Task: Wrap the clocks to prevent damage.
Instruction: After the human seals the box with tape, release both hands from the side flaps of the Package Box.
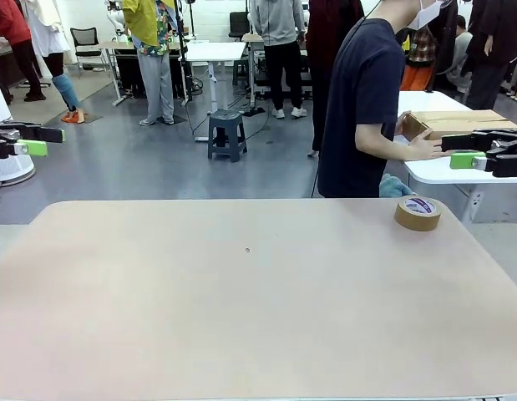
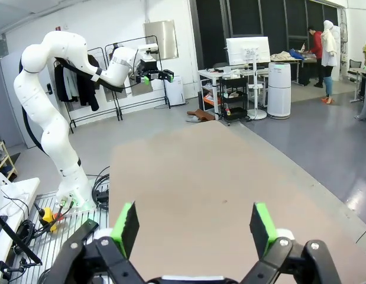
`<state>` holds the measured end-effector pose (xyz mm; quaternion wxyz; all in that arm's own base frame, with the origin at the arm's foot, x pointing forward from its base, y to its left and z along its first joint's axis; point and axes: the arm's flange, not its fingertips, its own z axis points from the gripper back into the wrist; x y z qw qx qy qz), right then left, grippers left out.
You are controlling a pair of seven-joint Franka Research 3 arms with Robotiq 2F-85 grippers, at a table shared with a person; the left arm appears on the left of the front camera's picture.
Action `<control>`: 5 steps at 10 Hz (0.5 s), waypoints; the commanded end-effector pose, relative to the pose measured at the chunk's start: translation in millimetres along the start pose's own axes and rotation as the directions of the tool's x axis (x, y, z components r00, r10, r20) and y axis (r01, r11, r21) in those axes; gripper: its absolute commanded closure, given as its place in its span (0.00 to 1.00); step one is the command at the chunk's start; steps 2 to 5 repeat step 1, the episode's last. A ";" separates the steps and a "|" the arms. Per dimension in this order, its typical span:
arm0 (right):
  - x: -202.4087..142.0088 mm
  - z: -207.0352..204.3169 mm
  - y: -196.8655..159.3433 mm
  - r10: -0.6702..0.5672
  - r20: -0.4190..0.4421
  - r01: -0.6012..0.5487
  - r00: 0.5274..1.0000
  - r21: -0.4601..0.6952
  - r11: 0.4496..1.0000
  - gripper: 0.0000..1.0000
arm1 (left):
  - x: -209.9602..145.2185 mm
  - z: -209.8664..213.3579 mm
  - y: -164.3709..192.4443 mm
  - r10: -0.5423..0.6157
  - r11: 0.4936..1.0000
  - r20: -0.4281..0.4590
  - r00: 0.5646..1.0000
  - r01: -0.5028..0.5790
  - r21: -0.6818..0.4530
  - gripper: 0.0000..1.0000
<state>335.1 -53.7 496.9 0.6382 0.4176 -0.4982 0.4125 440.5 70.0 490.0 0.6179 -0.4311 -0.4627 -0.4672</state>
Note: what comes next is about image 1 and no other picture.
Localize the teal cloth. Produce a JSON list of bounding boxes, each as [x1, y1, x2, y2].
[[378, 173, 418, 199]]

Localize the wood top desk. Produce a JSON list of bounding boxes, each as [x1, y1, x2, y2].
[[241, 32, 313, 105]]

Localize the small dark stool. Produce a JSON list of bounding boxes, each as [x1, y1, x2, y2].
[[232, 58, 251, 85]]

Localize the person in plaid shirt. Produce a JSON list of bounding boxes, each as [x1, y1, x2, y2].
[[402, 24, 437, 92]]

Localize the person in grey hoodie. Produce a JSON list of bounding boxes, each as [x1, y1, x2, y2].
[[248, 0, 310, 120]]

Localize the person in light grey top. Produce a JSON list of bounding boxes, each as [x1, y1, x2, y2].
[[445, 15, 473, 94]]

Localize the white perforated round pedestal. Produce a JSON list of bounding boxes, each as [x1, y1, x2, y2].
[[0, 70, 37, 185]]

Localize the desk with white legs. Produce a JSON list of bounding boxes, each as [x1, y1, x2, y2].
[[98, 40, 142, 108]]

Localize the person in navy t-shirt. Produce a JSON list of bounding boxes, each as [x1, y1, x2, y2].
[[317, 0, 445, 199]]

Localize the person in red top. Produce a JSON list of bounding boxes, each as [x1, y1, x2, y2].
[[0, 0, 48, 104]]

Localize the person in yellow jacket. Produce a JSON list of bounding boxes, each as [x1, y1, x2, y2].
[[120, 0, 179, 126]]

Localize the black tripod stand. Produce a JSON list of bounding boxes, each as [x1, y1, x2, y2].
[[173, 0, 193, 106]]

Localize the person's right forearm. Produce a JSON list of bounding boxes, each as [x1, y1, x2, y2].
[[355, 123, 413, 161]]

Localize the person's left hand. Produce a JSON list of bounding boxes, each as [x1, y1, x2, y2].
[[393, 110, 412, 135]]

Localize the large brown cardboard box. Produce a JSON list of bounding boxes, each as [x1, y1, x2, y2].
[[402, 109, 517, 141]]

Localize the brown packing tape roll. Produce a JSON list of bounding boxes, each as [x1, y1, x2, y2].
[[393, 195, 444, 232]]

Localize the white humanoid robot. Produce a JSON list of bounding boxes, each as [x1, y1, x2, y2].
[[105, 0, 130, 43]]

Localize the person in maroon clothes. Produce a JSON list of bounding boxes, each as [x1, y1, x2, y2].
[[306, 0, 366, 158]]

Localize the white side table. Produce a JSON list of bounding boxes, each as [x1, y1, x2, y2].
[[393, 89, 517, 222]]

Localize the white face mask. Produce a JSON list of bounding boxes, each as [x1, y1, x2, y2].
[[416, 0, 447, 30]]

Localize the black mesh office chair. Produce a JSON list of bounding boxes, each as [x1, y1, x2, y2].
[[228, 11, 253, 43], [69, 27, 109, 73]]

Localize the black hanging coat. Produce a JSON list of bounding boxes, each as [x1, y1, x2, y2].
[[427, 0, 459, 45]]

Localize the grey plastic stool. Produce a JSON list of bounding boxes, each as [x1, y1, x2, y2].
[[206, 109, 249, 163]]

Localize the white standing desk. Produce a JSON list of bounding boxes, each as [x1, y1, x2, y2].
[[183, 41, 247, 116]]

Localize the person's right hand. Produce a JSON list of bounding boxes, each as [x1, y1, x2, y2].
[[406, 135, 451, 161]]

